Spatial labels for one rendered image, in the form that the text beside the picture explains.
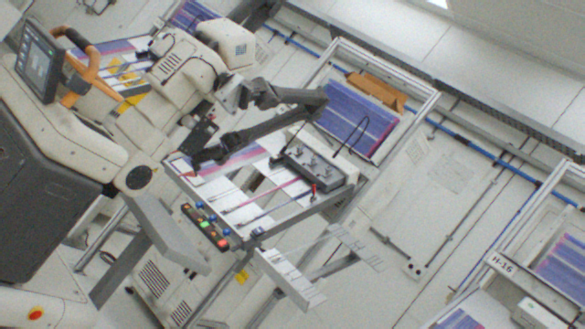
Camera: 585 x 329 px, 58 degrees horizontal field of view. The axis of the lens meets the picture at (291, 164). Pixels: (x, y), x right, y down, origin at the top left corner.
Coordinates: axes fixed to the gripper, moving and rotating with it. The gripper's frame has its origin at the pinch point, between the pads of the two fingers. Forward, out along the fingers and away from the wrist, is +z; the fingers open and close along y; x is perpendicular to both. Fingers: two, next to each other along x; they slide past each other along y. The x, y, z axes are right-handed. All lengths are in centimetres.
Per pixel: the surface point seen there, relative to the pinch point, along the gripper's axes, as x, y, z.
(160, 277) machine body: -57, -65, 38
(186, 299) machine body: -40, -75, 26
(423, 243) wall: -149, -137, -127
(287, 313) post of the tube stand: 9, -74, -25
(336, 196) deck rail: -38, -46, -63
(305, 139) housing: -68, -19, -59
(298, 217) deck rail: -24, -46, -42
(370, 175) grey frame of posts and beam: -44, -43, -84
